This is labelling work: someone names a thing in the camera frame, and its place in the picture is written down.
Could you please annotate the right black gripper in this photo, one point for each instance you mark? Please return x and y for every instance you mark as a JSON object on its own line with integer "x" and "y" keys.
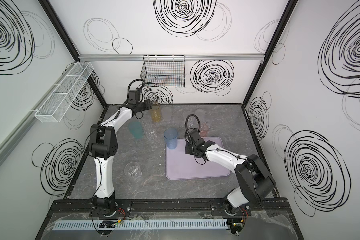
{"x": 192, "y": 148}

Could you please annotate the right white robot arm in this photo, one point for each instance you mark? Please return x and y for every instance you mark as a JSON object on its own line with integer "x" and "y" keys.
{"x": 253, "y": 176}

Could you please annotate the clear faceted glass tumbler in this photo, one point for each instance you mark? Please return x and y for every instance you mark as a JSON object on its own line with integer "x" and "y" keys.
{"x": 190, "y": 119}

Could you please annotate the pink translucent cup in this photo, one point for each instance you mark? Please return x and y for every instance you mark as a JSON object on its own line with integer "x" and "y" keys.
{"x": 204, "y": 130}

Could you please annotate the black wire basket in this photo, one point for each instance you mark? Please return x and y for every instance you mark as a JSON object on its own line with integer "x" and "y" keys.
{"x": 170, "y": 74}

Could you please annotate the frosted white cup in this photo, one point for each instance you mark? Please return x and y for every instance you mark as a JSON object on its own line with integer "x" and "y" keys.
{"x": 167, "y": 113}

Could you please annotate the clear glass lying front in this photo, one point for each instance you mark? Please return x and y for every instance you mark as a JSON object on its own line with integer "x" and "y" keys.
{"x": 133, "y": 171}

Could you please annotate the teal translucent cup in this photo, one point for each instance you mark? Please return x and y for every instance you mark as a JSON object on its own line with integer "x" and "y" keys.
{"x": 136, "y": 129}

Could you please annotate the aluminium wall rail left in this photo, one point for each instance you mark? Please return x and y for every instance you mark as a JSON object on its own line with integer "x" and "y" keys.
{"x": 23, "y": 127}

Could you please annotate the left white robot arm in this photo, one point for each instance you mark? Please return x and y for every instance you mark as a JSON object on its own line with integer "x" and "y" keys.
{"x": 103, "y": 146}

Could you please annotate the amber translucent cup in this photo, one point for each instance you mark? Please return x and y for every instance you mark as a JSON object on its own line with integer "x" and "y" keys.
{"x": 156, "y": 112}

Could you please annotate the white slotted cable duct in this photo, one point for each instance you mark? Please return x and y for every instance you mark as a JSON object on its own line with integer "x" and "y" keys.
{"x": 181, "y": 224}

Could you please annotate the blue translucent tall cup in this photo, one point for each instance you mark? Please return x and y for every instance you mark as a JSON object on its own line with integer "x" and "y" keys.
{"x": 171, "y": 136}

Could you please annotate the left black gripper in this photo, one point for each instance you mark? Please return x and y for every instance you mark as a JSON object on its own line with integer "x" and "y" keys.
{"x": 145, "y": 105}

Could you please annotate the white mesh wall shelf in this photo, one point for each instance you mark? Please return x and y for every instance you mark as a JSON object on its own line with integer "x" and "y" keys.
{"x": 71, "y": 92}

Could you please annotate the lilac plastic tray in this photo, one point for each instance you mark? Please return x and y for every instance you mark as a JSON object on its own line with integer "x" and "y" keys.
{"x": 180, "y": 166}

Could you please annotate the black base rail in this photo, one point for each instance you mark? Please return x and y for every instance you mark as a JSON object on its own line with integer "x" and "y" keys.
{"x": 131, "y": 207}

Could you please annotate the aluminium wall rail back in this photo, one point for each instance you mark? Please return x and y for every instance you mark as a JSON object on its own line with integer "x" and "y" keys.
{"x": 171, "y": 57}

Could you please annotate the aluminium wall rail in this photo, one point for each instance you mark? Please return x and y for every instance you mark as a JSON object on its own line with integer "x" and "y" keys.
{"x": 171, "y": 57}
{"x": 23, "y": 127}

